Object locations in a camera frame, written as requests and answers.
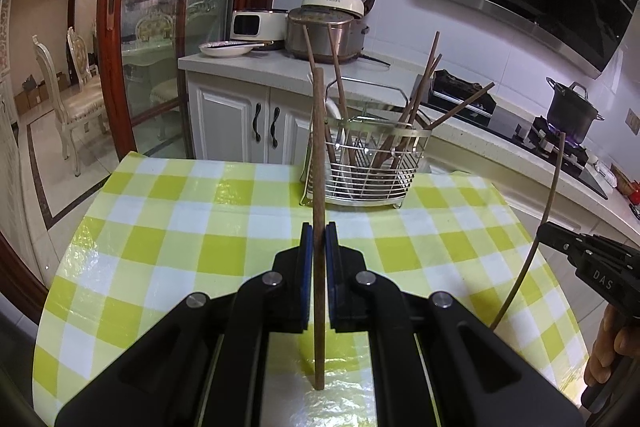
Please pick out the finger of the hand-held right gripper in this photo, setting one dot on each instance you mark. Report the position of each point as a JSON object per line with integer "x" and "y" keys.
{"x": 562, "y": 239}

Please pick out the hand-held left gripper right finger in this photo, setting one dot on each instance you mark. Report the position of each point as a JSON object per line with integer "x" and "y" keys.
{"x": 331, "y": 257}

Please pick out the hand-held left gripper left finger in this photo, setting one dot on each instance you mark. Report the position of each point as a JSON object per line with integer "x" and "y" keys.
{"x": 306, "y": 257}

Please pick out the brown wooden chopstick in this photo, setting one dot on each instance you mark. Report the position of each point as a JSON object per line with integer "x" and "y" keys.
{"x": 308, "y": 47}
{"x": 423, "y": 72}
{"x": 336, "y": 67}
{"x": 432, "y": 74}
{"x": 465, "y": 103}
{"x": 318, "y": 157}
{"x": 556, "y": 177}

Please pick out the person's right hand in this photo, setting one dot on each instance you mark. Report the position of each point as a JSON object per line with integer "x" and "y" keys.
{"x": 607, "y": 342}

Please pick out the small red object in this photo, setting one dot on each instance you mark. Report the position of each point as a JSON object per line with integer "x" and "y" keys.
{"x": 635, "y": 197}

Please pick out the small white object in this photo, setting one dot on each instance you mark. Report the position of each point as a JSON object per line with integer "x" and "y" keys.
{"x": 602, "y": 169}

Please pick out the dark cooking pot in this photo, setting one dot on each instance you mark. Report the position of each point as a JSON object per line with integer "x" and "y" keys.
{"x": 570, "y": 112}

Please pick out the black glass gas stove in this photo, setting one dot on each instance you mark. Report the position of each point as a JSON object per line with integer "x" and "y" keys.
{"x": 505, "y": 124}

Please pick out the yellow white checked tablecloth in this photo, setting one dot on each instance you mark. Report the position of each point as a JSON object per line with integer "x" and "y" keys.
{"x": 165, "y": 217}

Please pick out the white kitchen counter cabinet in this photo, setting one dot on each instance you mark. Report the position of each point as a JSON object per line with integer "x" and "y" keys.
{"x": 220, "y": 117}

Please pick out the open rice cooker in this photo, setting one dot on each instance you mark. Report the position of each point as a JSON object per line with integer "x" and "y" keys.
{"x": 360, "y": 42}

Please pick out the white plate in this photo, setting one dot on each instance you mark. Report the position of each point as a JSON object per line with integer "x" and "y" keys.
{"x": 225, "y": 50}

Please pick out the cream appliance with dark window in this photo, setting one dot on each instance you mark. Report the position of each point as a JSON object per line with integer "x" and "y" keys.
{"x": 260, "y": 27}

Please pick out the white dining table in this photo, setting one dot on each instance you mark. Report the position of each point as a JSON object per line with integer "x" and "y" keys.
{"x": 150, "y": 57}

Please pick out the white ornate dining chair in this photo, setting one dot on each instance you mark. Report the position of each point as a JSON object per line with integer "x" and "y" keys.
{"x": 75, "y": 109}
{"x": 80, "y": 52}

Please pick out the red framed glass door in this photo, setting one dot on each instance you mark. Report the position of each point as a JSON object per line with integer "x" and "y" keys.
{"x": 107, "y": 32}

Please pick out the cardboard box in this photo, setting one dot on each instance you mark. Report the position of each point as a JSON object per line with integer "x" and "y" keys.
{"x": 27, "y": 94}
{"x": 59, "y": 82}

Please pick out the beige wall socket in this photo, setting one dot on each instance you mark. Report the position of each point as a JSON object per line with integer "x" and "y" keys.
{"x": 634, "y": 121}

